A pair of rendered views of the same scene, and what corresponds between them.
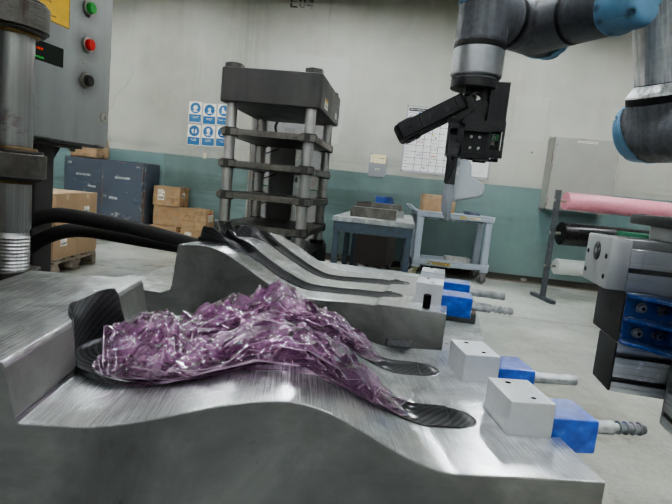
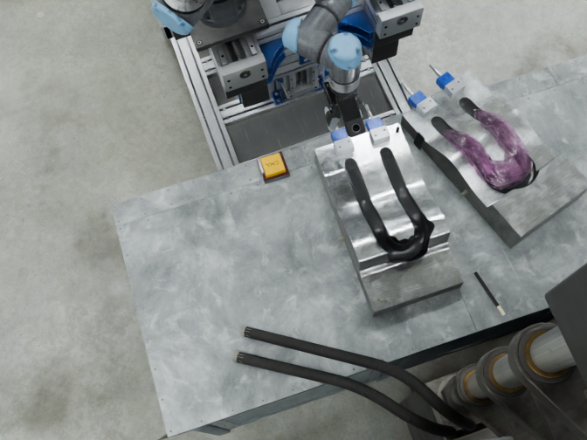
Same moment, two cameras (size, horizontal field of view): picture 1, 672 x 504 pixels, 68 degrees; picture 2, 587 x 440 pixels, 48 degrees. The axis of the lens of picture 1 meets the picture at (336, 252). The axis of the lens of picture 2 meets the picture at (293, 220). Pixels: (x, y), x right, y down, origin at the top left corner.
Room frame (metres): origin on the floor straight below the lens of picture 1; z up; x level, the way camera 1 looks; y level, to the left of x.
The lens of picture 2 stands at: (1.27, 0.54, 2.62)
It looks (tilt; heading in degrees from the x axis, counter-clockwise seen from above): 70 degrees down; 247
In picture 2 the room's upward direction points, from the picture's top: 8 degrees counter-clockwise
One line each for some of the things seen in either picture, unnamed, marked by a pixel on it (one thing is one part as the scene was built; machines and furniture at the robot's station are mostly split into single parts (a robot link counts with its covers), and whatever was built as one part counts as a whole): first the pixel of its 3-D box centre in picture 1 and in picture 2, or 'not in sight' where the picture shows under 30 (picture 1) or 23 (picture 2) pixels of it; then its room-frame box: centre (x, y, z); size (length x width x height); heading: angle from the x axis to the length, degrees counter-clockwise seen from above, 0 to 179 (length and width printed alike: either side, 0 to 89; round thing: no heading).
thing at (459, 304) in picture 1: (463, 304); (373, 123); (0.67, -0.18, 0.89); 0.13 x 0.05 x 0.05; 77
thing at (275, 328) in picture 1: (256, 331); (492, 146); (0.43, 0.06, 0.90); 0.26 x 0.18 x 0.08; 95
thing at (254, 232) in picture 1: (297, 257); (389, 202); (0.78, 0.06, 0.92); 0.35 x 0.16 x 0.09; 78
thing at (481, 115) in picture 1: (474, 122); (342, 92); (0.78, -0.19, 1.15); 0.09 x 0.08 x 0.12; 78
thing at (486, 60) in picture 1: (476, 67); (342, 77); (0.78, -0.18, 1.23); 0.08 x 0.08 x 0.05
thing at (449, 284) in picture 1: (461, 290); (338, 134); (0.78, -0.20, 0.89); 0.13 x 0.05 x 0.05; 78
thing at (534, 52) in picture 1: (540, 27); (311, 35); (0.81, -0.28, 1.31); 0.11 x 0.11 x 0.08; 28
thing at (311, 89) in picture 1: (282, 183); not in sight; (5.33, 0.64, 1.03); 1.54 x 0.94 x 2.06; 173
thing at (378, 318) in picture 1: (287, 285); (386, 214); (0.79, 0.07, 0.87); 0.50 x 0.26 x 0.14; 78
